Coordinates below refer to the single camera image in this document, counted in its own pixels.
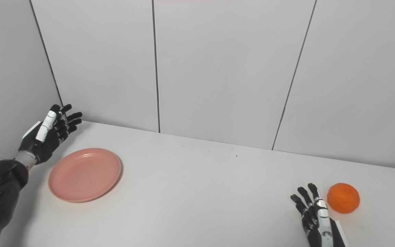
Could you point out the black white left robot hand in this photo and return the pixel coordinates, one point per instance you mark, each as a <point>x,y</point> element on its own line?
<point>48,144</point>

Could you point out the orange fruit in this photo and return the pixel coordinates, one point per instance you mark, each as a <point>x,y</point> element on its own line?
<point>343,198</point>

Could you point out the pink round plate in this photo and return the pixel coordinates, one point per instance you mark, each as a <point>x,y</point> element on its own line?
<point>84,175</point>

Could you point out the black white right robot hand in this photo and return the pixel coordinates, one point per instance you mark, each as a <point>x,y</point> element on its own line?
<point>315,233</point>

